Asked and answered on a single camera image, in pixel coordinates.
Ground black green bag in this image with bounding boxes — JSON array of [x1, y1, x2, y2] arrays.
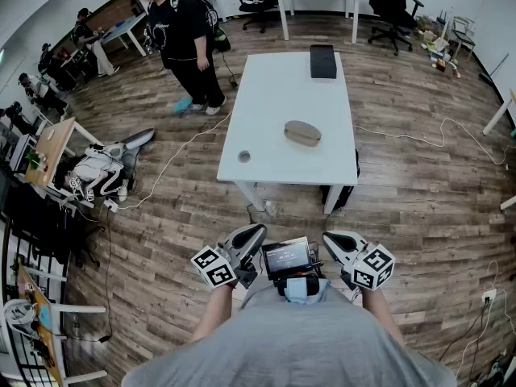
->
[[213, 26, 232, 54]]

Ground black rectangular box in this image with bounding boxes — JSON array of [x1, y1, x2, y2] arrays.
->
[[309, 44, 338, 80]]

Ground pile of boxes and clutter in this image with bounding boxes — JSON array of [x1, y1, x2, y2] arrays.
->
[[414, 10, 476, 80]]

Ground wooden table white frame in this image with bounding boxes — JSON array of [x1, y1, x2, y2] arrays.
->
[[15, 262, 109, 387]]

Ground person's right forearm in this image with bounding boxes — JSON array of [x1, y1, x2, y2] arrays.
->
[[360, 288, 406, 347]]

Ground small wooden table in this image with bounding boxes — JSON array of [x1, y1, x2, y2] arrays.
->
[[24, 117, 102, 201]]

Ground broom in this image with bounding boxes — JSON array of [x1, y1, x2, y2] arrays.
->
[[479, 52, 510, 87]]

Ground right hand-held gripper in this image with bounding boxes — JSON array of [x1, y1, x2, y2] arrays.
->
[[322, 231, 396, 293]]

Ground person's left forearm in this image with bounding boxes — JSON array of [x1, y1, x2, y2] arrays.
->
[[191, 284, 235, 343]]

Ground person's grey shirt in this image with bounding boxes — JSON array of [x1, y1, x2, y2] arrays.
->
[[120, 276, 459, 387]]

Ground black chest mount with pouch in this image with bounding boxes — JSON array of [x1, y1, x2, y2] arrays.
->
[[273, 260, 326, 306]]

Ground light wood desk white legs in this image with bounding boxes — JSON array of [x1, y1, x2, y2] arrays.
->
[[482, 89, 516, 136]]

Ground brown oval pouch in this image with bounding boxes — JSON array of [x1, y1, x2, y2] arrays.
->
[[283, 119, 323, 148]]

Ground white rectangular table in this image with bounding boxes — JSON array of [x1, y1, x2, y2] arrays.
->
[[216, 52, 359, 216]]

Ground white harness gear pile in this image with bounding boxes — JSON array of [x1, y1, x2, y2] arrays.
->
[[54, 141, 134, 203]]

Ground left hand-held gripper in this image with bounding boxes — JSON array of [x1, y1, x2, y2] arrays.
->
[[190, 223, 268, 289]]

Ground black cable with adapter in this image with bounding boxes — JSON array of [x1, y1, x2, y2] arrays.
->
[[220, 50, 239, 89]]

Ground white floor cable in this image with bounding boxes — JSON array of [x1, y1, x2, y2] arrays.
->
[[116, 112, 234, 211], [353, 117, 510, 167]]

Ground black chest-mounted screen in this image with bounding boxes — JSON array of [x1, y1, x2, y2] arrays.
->
[[261, 235, 314, 281]]

